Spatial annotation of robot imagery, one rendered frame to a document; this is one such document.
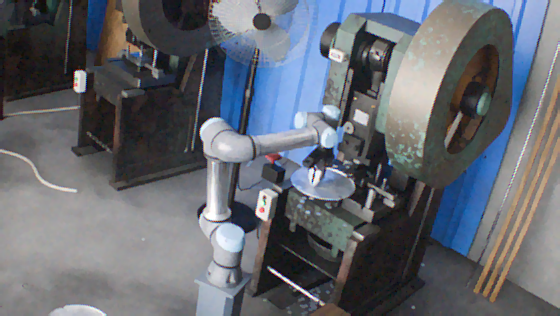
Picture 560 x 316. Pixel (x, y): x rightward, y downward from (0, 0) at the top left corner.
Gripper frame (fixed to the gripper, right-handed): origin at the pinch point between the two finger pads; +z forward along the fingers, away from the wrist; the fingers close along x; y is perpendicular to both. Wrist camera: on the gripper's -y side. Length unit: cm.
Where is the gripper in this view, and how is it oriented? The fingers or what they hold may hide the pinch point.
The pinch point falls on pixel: (312, 184)
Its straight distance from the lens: 272.1
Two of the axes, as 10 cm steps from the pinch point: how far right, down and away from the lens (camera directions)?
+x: -7.3, -4.1, 5.5
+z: -1.8, 8.9, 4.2
